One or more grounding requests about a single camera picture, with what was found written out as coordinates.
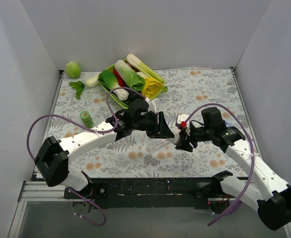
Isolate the dark purple eggplant toy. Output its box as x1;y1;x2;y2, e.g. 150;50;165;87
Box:
124;90;142;105

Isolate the yellow cabbage toy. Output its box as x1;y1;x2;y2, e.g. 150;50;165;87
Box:
137;71;164;100

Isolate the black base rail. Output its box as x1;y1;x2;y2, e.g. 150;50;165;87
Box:
31;173;245;210

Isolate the green round cabbage toy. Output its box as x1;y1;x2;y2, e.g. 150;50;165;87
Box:
65;61;81;78

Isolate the white bok choy toy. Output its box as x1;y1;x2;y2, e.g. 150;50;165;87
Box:
98;70;129;101

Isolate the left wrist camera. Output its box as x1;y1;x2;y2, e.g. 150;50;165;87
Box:
145;98;161;113

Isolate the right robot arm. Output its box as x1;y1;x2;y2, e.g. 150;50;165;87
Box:
175;107;291;231

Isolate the white radish toy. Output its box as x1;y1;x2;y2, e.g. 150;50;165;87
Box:
69;74;99;100

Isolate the green napa cabbage toy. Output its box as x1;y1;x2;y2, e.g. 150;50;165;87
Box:
114;60;145;92

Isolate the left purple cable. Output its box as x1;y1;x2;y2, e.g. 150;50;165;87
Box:
27;86;148;227

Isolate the white green leek toy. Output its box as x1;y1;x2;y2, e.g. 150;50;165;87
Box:
126;54;165;84

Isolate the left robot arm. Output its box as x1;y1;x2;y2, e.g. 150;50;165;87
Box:
35;99;175;198

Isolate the floral table mat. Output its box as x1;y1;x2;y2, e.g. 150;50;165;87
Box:
47;68;250;178

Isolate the green cylindrical bottle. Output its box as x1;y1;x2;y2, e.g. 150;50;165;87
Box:
79;111;94;128

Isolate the green plastic tray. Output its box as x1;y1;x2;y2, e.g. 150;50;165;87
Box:
98;54;168;109

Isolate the red pepper toy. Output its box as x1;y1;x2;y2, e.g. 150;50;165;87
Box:
113;68;125;87

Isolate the purple cable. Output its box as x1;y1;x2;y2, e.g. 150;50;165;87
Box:
27;86;148;227
187;103;256;227

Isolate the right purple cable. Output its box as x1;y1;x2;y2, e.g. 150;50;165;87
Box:
187;103;256;227

